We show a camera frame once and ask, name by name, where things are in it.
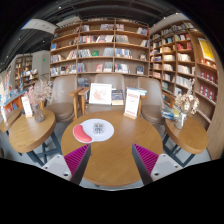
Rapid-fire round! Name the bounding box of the small white sign stand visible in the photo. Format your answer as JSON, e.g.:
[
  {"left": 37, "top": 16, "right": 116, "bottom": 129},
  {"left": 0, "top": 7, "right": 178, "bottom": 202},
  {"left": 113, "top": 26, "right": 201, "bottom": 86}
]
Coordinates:
[{"left": 20, "top": 95, "right": 34, "bottom": 119}]

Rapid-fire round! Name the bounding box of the dark book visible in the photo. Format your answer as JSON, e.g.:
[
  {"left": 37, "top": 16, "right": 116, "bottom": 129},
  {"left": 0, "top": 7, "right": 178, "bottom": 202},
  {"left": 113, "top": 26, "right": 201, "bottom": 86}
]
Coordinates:
[{"left": 111, "top": 88, "right": 125, "bottom": 107}]

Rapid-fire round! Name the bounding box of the wide wooden bookshelf unit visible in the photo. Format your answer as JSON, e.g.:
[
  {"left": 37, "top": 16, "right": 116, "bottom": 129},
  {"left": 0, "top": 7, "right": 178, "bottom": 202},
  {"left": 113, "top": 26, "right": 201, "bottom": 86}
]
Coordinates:
[{"left": 49, "top": 17, "right": 150, "bottom": 79}]

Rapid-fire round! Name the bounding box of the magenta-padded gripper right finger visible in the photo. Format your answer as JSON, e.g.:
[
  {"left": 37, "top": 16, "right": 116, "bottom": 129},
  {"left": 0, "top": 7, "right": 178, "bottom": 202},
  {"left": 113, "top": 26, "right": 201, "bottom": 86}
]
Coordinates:
[{"left": 131, "top": 143, "right": 184, "bottom": 186}]

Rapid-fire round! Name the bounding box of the white red table sign stand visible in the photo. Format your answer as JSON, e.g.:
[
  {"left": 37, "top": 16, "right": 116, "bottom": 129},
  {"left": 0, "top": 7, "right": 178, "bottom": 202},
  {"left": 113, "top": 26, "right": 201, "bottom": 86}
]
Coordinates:
[{"left": 123, "top": 88, "right": 142, "bottom": 120}]

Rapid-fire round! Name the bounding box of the orange book display stand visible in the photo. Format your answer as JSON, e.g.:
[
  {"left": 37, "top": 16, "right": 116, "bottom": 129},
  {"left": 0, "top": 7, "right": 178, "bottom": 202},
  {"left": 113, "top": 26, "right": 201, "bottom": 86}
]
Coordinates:
[{"left": 0, "top": 69, "right": 26, "bottom": 114}]

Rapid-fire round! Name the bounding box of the white framed red drawing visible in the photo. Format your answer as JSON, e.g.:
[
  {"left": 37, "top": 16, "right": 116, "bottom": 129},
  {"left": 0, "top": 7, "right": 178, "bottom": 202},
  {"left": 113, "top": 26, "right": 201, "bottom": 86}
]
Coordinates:
[{"left": 88, "top": 82, "right": 113, "bottom": 106}]

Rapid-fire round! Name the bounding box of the brown leather armchair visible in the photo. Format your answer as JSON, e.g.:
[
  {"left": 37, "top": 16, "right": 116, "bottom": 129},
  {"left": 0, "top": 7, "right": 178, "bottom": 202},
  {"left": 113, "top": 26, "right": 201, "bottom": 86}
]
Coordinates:
[
  {"left": 77, "top": 73, "right": 144, "bottom": 116},
  {"left": 44, "top": 75, "right": 81, "bottom": 123},
  {"left": 136, "top": 76, "right": 168, "bottom": 126}
]

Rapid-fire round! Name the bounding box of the distant wooden bookshelf unit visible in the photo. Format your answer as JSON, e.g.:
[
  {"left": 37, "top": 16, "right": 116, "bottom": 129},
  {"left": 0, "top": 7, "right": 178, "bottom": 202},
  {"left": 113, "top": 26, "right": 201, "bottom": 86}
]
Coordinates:
[{"left": 13, "top": 54, "right": 39, "bottom": 91}]

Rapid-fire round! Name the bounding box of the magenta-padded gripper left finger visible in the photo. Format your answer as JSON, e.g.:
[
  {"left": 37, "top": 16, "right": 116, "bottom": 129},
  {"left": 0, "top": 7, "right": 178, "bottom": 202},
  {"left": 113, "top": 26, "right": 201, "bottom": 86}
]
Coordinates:
[{"left": 41, "top": 143, "right": 92, "bottom": 185}]

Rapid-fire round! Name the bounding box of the transparent computer mouse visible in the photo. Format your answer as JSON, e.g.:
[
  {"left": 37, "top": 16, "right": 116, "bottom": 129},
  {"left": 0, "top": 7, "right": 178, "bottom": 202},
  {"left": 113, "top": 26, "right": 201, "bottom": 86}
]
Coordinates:
[{"left": 92, "top": 122, "right": 105, "bottom": 136}]

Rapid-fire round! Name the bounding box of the glass vase with dried flowers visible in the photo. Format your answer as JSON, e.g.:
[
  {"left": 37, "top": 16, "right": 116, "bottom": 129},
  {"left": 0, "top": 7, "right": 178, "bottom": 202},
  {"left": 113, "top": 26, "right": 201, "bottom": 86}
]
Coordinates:
[
  {"left": 173, "top": 78, "right": 200, "bottom": 130},
  {"left": 26, "top": 79, "right": 54, "bottom": 124}
]

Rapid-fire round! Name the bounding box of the curved wooden bookshelf unit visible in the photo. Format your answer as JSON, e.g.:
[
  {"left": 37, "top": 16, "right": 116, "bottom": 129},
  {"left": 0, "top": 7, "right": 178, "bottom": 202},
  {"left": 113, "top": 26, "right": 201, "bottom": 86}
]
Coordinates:
[{"left": 148, "top": 19, "right": 224, "bottom": 161}]

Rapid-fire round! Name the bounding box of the white hanging ceiling sign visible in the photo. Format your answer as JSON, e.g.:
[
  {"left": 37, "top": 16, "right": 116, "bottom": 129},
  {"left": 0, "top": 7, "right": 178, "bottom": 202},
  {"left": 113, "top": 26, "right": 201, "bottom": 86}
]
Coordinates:
[{"left": 21, "top": 18, "right": 56, "bottom": 35}]

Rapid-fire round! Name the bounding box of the stack of books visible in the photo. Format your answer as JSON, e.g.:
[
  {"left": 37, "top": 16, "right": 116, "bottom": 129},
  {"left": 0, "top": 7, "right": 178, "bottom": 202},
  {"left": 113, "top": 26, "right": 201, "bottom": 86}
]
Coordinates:
[{"left": 161, "top": 105, "right": 181, "bottom": 121}]

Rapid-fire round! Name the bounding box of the round wooden side table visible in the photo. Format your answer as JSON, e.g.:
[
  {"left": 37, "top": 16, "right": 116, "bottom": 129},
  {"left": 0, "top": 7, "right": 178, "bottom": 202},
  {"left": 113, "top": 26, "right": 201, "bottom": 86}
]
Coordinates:
[
  {"left": 8, "top": 108, "right": 63, "bottom": 168},
  {"left": 0, "top": 107, "right": 23, "bottom": 134},
  {"left": 162, "top": 115, "right": 210, "bottom": 168}
]

